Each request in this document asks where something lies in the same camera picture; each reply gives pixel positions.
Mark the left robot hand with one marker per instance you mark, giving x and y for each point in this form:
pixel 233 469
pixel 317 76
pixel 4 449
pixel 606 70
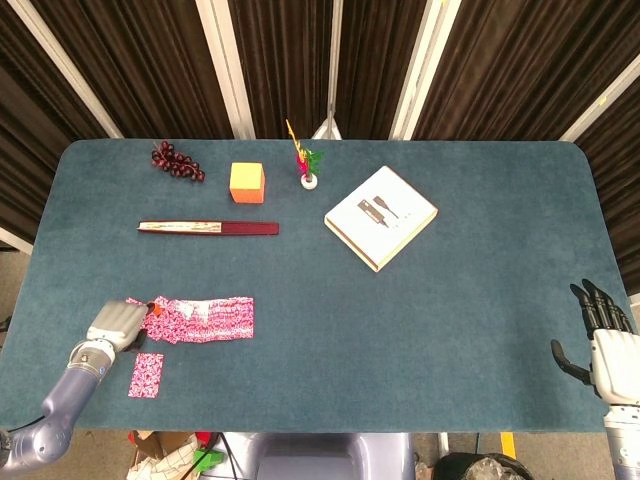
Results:
pixel 117 322

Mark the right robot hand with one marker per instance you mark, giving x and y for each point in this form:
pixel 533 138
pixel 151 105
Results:
pixel 617 362

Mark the small pink patterned pouch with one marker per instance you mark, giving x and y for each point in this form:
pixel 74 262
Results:
pixel 146 375

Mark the pink patterned cloth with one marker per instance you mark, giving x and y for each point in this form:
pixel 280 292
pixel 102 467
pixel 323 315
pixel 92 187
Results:
pixel 220 320

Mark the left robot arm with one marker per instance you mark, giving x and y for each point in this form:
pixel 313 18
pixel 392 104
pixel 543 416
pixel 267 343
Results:
pixel 65 395

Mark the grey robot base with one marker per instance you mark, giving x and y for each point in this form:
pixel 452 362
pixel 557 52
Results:
pixel 330 457

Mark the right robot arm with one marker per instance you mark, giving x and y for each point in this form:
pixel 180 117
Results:
pixel 625 445

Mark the orange rubber fingertip cover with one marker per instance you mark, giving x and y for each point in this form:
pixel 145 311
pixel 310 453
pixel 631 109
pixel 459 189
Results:
pixel 155 310

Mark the cardboard box with paper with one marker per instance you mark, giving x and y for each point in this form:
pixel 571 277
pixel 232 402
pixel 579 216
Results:
pixel 160 457

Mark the folded dark red fan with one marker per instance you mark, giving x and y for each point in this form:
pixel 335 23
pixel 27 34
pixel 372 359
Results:
pixel 240 228

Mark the green plastic object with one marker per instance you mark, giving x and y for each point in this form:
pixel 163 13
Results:
pixel 209 460

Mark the dark red grape bunch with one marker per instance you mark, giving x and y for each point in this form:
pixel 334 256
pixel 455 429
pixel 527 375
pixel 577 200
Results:
pixel 177 162

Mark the black rubbish bag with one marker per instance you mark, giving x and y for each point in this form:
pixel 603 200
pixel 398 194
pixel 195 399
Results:
pixel 480 467

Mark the orange and yellow cube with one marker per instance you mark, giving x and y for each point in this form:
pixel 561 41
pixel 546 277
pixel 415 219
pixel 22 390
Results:
pixel 246 180

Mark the blue felt table cover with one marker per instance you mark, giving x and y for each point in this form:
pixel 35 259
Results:
pixel 350 340

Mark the colourful feather shuttlecock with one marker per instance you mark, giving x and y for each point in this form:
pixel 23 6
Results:
pixel 309 181

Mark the dark brown curtain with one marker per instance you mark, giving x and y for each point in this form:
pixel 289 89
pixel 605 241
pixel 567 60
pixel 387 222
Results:
pixel 150 60

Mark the white square book box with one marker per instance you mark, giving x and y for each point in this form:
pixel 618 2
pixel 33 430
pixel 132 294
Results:
pixel 380 220

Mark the white metal frame bar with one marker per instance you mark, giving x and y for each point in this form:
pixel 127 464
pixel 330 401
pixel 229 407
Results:
pixel 15 241

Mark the white metal frame post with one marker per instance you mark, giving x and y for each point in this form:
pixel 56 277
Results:
pixel 65 65
pixel 227 70
pixel 425 65
pixel 605 102

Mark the thin white frame post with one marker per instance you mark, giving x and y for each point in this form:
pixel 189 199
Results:
pixel 335 60

